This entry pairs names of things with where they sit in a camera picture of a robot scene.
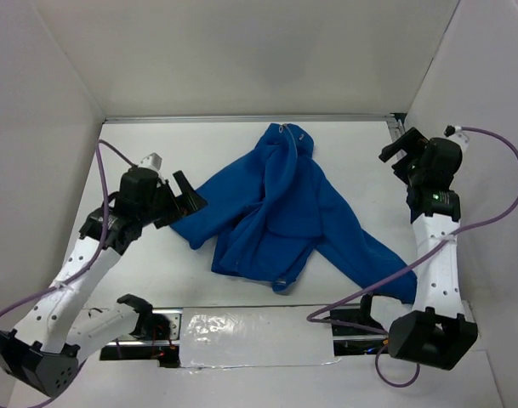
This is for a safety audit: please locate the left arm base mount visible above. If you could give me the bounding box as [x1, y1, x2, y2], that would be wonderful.
[100, 309, 183, 368]

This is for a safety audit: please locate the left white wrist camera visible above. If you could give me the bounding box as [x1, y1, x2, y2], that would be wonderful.
[138, 153, 162, 176]

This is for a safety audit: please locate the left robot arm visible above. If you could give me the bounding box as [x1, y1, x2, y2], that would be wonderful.
[0, 167, 208, 398]

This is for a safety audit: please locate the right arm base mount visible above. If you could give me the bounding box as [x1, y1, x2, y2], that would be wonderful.
[329, 308, 385, 356]

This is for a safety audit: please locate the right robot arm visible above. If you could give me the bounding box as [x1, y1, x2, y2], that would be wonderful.
[357, 127, 478, 371]

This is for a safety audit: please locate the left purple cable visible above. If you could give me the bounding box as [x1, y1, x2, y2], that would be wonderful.
[0, 139, 134, 408]

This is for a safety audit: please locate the shiny white tape sheet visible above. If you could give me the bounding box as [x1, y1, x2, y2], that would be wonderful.
[179, 306, 338, 369]

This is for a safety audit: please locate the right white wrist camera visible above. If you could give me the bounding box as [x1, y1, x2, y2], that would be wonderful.
[444, 125, 470, 153]

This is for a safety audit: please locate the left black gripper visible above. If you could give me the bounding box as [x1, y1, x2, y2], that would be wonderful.
[139, 170, 208, 230]

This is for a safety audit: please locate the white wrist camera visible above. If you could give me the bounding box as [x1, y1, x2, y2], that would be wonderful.
[444, 125, 470, 153]
[138, 153, 162, 176]

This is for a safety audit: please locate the blue zip jacket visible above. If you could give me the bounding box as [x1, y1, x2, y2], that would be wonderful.
[172, 123, 406, 293]

